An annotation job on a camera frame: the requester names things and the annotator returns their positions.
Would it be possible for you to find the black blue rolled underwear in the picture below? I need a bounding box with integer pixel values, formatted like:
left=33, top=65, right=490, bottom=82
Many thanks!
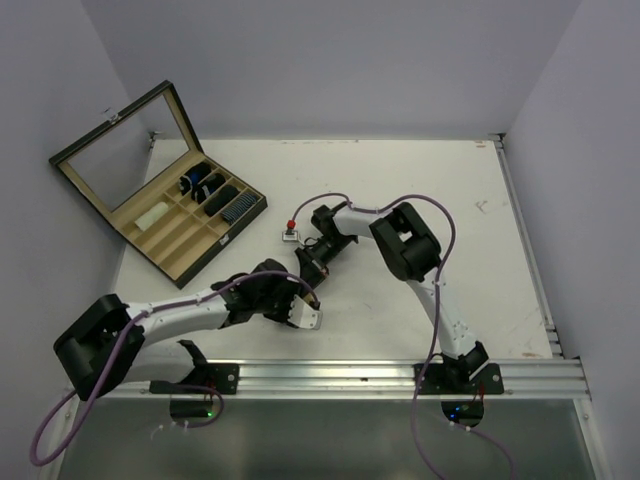
left=178, top=162, right=212, bottom=195

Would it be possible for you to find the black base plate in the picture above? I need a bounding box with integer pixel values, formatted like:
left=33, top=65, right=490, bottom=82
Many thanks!
left=149, top=363, right=240, bottom=395
left=412, top=363, right=505, bottom=396

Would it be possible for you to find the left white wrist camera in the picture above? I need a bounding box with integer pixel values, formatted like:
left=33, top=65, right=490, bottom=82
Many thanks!
left=288, top=295, right=323, bottom=330

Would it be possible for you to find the black compartment storage box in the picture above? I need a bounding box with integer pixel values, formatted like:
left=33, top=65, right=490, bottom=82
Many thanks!
left=49, top=80, right=268, bottom=289

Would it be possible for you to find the aluminium front rail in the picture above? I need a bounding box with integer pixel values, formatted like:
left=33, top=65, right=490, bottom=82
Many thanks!
left=101, top=358, right=590, bottom=401

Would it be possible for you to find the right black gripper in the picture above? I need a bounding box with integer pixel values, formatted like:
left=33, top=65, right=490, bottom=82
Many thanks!
left=296, top=234, right=355, bottom=293

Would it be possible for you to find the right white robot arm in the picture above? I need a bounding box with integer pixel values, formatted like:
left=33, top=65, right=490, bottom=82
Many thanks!
left=295, top=202, right=489, bottom=393

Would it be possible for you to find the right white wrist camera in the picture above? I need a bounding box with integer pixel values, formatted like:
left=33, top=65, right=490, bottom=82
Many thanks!
left=282, top=219, right=300, bottom=243

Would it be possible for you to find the white rolled cloth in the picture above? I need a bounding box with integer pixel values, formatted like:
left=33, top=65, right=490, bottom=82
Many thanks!
left=134, top=201, right=169, bottom=232

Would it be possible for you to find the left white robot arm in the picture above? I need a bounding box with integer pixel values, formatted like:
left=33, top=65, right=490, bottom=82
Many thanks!
left=53, top=259, right=321, bottom=401

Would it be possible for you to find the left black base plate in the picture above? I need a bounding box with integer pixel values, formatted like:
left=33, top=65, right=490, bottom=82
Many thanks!
left=149, top=363, right=240, bottom=395

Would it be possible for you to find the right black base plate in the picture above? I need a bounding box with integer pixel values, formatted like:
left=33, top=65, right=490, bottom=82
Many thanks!
left=412, top=363, right=505, bottom=396

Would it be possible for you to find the black white rolled underwear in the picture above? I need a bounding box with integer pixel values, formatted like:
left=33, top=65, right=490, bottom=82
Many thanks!
left=191, top=173, right=226, bottom=204

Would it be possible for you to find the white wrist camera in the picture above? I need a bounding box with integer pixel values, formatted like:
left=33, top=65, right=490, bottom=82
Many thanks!
left=288, top=295, right=323, bottom=330
left=282, top=219, right=300, bottom=243

